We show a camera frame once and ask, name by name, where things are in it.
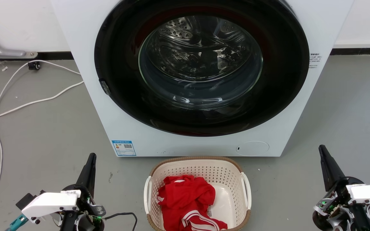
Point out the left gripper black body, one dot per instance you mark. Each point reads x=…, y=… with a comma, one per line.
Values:
x=85, y=205

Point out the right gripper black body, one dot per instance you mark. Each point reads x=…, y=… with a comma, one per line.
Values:
x=336, y=205

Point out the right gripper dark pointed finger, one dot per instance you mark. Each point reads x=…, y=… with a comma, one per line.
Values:
x=330, y=168

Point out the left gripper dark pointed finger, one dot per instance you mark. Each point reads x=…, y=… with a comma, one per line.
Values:
x=88, y=175

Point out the cream perforated laundry basket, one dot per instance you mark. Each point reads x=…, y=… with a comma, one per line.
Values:
x=226, y=179

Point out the blue energy label sticker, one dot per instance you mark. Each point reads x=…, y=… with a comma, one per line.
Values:
x=124, y=148

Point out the round white filter cover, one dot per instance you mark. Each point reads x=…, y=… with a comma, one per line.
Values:
x=252, y=148

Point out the red garment with white stripes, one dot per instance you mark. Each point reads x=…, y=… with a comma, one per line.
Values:
x=185, y=199

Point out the black round washer door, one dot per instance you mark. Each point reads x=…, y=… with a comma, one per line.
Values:
x=124, y=80

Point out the small printed warning sticker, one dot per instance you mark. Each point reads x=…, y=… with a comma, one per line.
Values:
x=314, y=61

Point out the white front-load washing machine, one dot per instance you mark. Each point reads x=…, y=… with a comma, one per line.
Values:
x=82, y=38

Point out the grey floor pipe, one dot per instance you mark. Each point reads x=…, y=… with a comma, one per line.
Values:
x=2, y=51

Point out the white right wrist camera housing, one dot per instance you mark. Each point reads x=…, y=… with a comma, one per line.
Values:
x=369, y=193

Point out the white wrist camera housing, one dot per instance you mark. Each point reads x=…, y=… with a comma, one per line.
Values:
x=48, y=203
x=369, y=193

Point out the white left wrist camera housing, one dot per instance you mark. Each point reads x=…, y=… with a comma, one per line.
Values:
x=48, y=203

